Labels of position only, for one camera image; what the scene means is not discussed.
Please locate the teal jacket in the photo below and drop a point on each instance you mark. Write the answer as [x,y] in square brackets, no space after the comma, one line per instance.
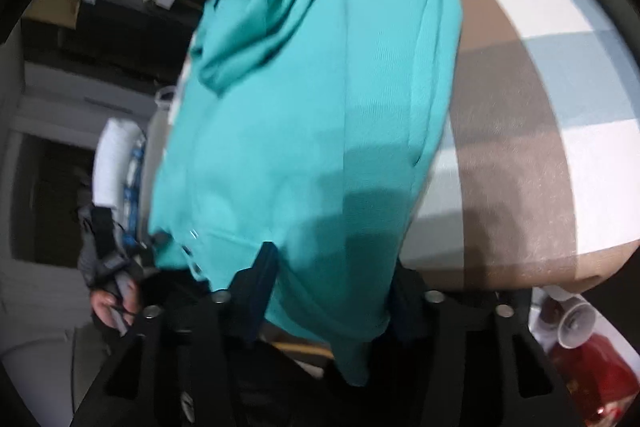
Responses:
[309,124]

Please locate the blue plaid cloth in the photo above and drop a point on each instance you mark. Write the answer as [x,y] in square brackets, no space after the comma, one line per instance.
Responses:
[131,194]

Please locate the black cabinet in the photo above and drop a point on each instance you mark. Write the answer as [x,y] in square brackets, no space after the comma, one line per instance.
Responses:
[127,42]

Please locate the person's left hand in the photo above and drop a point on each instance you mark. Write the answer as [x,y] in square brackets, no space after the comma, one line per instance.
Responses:
[113,312]

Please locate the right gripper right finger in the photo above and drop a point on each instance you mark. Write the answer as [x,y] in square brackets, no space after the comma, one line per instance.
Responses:
[460,358]

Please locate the checkered bed sheet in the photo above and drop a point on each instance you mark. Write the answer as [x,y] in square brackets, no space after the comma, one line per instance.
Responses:
[537,178]

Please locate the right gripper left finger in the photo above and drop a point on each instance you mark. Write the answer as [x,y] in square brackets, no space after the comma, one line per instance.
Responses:
[193,357]

